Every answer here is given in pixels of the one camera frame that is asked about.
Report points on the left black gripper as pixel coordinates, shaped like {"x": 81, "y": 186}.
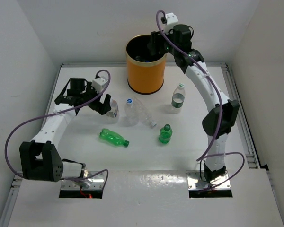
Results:
{"x": 102, "y": 108}

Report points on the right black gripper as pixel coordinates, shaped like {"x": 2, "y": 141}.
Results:
{"x": 156, "y": 37}

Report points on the clear bottle red-white label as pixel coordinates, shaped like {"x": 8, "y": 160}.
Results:
{"x": 112, "y": 116}

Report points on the clear bottle blue cap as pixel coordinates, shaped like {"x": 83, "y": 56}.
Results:
{"x": 131, "y": 112}

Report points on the clear bottle white cap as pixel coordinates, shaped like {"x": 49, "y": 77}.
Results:
{"x": 144, "y": 114}

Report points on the clear bottle green label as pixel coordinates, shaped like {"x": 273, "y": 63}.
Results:
{"x": 178, "y": 98}

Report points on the small green bottle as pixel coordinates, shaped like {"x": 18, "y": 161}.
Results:
{"x": 165, "y": 134}

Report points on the clear bottle blue label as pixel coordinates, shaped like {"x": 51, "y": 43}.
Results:
{"x": 143, "y": 58}

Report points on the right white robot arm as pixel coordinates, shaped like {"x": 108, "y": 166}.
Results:
{"x": 222, "y": 111}

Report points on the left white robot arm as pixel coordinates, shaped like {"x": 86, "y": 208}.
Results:
{"x": 40, "y": 159}

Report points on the orange cylindrical bin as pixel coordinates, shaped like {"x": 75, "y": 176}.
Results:
{"x": 144, "y": 78}

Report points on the green lying bottle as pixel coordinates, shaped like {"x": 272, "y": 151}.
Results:
{"x": 113, "y": 138}

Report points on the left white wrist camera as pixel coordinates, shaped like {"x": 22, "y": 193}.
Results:
{"x": 99, "y": 83}

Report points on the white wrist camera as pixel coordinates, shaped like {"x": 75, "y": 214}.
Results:
{"x": 169, "y": 20}
{"x": 99, "y": 83}

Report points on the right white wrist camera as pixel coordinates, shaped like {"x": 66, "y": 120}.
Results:
{"x": 169, "y": 20}

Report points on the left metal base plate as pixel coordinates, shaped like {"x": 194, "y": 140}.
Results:
{"x": 92, "y": 184}

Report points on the metal base plate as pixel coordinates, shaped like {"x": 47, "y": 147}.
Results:
{"x": 196, "y": 181}
{"x": 92, "y": 184}

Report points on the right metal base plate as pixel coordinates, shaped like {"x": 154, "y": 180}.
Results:
{"x": 196, "y": 181}

